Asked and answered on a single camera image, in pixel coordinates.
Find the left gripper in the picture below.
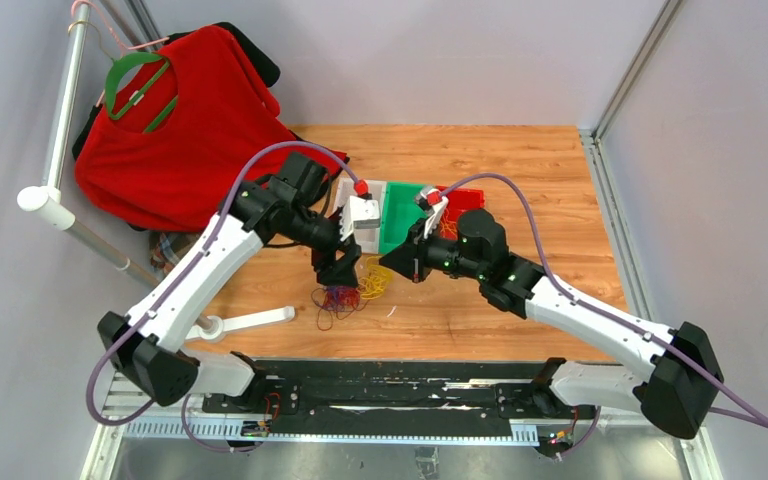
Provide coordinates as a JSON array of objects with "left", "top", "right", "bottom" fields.
[{"left": 288, "top": 204, "right": 363, "bottom": 288}]

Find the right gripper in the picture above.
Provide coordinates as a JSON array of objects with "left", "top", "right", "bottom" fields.
[{"left": 379, "top": 217, "right": 484, "bottom": 285}]

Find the red cable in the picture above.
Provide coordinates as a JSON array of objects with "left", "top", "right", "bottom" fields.
[{"left": 311, "top": 286, "right": 367, "bottom": 333}]

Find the yellow cable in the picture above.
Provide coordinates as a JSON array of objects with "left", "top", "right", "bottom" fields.
[{"left": 356, "top": 198, "right": 465, "bottom": 301}]

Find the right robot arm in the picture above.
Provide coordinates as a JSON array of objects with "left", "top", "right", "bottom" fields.
[{"left": 380, "top": 209, "right": 724, "bottom": 440}]

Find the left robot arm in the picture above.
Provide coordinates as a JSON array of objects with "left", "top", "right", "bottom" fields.
[{"left": 98, "top": 152, "right": 380, "bottom": 413}]

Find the white plastic bin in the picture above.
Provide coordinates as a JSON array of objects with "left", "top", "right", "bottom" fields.
[{"left": 333, "top": 177, "right": 386, "bottom": 254}]

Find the green plastic bin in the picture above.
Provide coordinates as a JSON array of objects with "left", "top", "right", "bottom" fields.
[{"left": 378, "top": 182, "right": 425, "bottom": 255}]

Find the red plastic bin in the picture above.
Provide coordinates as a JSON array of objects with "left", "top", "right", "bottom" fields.
[{"left": 439, "top": 188, "right": 485, "bottom": 240}]

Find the plaid shirt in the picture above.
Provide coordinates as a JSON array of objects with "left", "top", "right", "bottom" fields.
[{"left": 149, "top": 231, "right": 193, "bottom": 274}]

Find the red t-shirt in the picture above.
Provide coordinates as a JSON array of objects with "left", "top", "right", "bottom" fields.
[{"left": 74, "top": 24, "right": 301, "bottom": 232}]

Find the white clothes rack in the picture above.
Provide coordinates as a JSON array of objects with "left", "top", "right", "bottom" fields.
[{"left": 16, "top": 3, "right": 297, "bottom": 346}]

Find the pink clothes hanger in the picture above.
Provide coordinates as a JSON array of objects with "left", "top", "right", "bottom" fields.
[{"left": 69, "top": 0, "right": 173, "bottom": 107}]

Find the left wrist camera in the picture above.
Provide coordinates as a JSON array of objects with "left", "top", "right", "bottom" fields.
[{"left": 339, "top": 196, "right": 381, "bottom": 240}]

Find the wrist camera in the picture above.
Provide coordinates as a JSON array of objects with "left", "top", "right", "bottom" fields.
[
  {"left": 414, "top": 185, "right": 449, "bottom": 240},
  {"left": 339, "top": 196, "right": 381, "bottom": 240}
]

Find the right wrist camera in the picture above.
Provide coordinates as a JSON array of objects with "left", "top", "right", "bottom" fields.
[{"left": 414, "top": 185, "right": 449, "bottom": 240}]

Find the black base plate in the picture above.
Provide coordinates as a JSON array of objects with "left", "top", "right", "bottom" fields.
[{"left": 196, "top": 359, "right": 595, "bottom": 438}]

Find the aluminium frame rail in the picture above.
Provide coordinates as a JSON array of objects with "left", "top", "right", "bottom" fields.
[{"left": 576, "top": 0, "right": 710, "bottom": 452}]

